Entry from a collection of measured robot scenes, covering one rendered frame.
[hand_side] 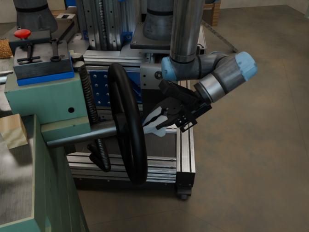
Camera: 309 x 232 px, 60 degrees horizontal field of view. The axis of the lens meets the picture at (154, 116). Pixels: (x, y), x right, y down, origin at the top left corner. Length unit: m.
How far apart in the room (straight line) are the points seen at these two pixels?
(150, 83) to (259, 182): 0.93
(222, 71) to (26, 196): 0.55
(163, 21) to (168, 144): 0.68
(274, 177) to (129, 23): 1.14
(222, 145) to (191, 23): 1.18
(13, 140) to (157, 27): 0.68
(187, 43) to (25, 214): 0.54
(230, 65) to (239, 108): 1.37
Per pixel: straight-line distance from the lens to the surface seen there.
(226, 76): 0.74
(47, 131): 0.57
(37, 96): 0.55
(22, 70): 0.53
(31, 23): 1.14
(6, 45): 0.83
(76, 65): 0.56
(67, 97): 0.55
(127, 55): 1.13
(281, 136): 1.97
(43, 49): 0.57
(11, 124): 0.49
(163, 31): 1.01
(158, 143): 1.44
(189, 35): 0.73
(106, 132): 0.61
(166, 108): 0.75
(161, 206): 1.45
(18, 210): 0.42
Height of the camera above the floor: 1.22
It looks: 39 degrees down
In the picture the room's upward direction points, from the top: straight up
